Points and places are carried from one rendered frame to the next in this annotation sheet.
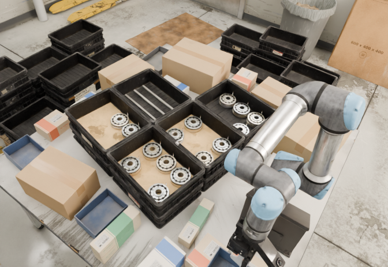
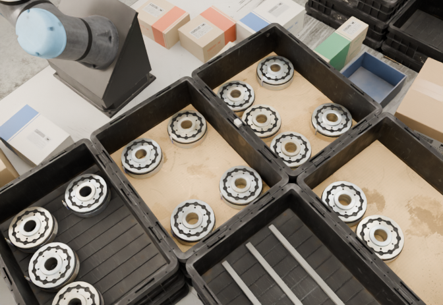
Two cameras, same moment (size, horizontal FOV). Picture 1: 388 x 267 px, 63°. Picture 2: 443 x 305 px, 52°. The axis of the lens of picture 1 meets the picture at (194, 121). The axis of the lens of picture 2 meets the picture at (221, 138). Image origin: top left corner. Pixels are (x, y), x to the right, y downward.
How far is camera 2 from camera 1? 1.68 m
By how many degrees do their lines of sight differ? 76
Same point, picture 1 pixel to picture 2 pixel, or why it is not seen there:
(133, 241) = not seen: hidden behind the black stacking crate
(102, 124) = (421, 237)
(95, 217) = (374, 95)
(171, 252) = (256, 24)
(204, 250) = (211, 29)
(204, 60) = not seen: outside the picture
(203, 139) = (176, 184)
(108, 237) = (343, 30)
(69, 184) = (432, 85)
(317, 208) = (18, 95)
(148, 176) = (295, 107)
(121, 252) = not seen: hidden behind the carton
